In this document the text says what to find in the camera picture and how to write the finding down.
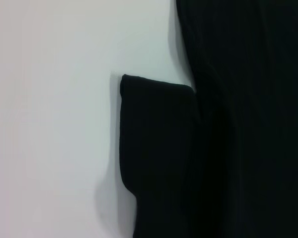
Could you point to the black shirt with white print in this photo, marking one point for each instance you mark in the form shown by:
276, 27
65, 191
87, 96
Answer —
238, 124

